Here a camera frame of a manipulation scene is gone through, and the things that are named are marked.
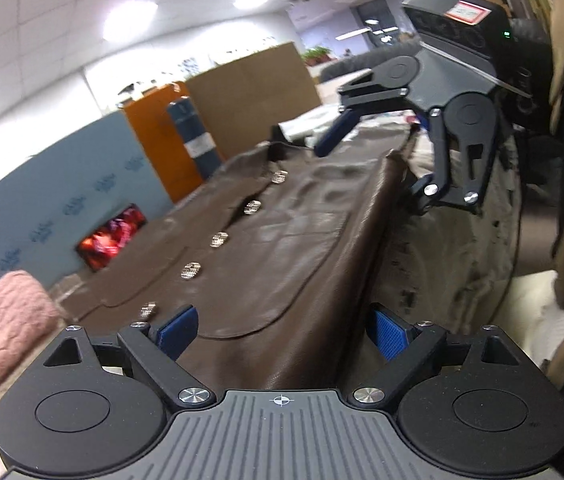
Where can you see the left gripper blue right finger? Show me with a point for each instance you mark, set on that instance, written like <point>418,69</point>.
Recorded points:
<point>412,353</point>

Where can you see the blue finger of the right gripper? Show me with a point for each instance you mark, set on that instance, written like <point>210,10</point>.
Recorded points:
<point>355,104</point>
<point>464,135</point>

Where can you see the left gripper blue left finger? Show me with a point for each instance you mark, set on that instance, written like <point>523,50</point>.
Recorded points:
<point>153,351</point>

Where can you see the brown leather jacket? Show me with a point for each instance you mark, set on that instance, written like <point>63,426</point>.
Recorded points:
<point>276,252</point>

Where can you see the white folded garment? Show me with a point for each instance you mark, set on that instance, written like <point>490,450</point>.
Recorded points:
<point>308,128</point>

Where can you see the brown cardboard board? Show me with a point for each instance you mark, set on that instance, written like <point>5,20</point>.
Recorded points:
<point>239,102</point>

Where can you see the phone with red screen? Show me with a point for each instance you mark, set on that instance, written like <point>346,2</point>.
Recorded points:
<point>105,243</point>

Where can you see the pink knitted sweater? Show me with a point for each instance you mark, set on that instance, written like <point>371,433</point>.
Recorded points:
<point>27,315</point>

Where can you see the dark blue thermos bottle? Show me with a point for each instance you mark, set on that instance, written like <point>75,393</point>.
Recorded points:
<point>197,140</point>

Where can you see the blue foam board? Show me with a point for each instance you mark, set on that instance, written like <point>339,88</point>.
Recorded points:
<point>52,202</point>

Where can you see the orange board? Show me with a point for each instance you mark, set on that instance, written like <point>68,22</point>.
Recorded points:
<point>160,140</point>

